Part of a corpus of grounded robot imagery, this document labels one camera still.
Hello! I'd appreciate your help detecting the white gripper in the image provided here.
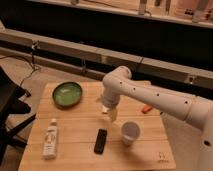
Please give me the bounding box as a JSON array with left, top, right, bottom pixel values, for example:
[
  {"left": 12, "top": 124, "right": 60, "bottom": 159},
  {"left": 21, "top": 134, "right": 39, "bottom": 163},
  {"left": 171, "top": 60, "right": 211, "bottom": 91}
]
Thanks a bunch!
[{"left": 99, "top": 90, "right": 120, "bottom": 122}]

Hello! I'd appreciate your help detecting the white sponge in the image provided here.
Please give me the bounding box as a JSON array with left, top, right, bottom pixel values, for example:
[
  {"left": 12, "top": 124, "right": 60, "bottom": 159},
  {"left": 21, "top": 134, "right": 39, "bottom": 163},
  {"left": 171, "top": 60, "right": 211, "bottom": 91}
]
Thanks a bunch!
[{"left": 102, "top": 105, "right": 109, "bottom": 114}]

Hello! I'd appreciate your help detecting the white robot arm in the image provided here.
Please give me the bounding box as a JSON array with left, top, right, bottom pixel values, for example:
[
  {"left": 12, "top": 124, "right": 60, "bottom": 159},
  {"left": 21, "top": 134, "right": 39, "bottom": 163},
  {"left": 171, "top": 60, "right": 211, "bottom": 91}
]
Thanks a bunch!
[{"left": 101, "top": 66, "right": 213, "bottom": 171}]

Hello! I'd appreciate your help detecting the green ceramic bowl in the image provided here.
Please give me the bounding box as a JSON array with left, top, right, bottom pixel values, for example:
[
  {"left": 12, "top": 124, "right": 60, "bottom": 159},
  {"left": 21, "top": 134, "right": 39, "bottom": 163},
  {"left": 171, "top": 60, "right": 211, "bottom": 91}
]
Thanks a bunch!
[{"left": 52, "top": 82, "right": 83, "bottom": 108}]

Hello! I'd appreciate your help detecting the black remote control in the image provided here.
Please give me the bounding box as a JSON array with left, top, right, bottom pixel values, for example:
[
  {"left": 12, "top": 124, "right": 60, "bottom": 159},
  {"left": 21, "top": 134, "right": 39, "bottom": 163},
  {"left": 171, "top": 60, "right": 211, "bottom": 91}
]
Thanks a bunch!
[{"left": 94, "top": 129, "right": 107, "bottom": 154}]

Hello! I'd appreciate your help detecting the orange carrot toy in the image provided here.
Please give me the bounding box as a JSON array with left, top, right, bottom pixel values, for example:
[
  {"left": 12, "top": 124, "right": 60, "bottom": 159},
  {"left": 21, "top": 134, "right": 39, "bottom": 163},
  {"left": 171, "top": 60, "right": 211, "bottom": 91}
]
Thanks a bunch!
[{"left": 142, "top": 105, "right": 153, "bottom": 114}]

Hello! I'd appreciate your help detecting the wooden table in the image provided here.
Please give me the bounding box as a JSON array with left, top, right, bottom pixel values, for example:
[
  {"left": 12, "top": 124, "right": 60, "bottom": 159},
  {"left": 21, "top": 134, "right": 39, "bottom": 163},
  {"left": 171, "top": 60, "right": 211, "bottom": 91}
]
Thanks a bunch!
[{"left": 18, "top": 82, "right": 176, "bottom": 171}]

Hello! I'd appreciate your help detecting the white lotion bottle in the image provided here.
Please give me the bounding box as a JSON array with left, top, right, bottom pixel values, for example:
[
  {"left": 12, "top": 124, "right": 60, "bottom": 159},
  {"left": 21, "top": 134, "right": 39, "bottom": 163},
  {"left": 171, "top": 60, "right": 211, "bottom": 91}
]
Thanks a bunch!
[{"left": 43, "top": 118, "right": 58, "bottom": 160}]

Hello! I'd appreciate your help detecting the black chair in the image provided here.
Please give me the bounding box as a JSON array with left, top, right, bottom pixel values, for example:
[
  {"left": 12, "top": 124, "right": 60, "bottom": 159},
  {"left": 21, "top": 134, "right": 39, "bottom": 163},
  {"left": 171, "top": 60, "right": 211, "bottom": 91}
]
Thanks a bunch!
[{"left": 0, "top": 66, "right": 35, "bottom": 164}]

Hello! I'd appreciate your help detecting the black floor cable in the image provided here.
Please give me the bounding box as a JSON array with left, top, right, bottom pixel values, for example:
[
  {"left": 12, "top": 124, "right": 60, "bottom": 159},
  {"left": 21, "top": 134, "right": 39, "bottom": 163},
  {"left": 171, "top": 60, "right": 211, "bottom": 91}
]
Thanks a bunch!
[{"left": 0, "top": 43, "right": 41, "bottom": 98}]

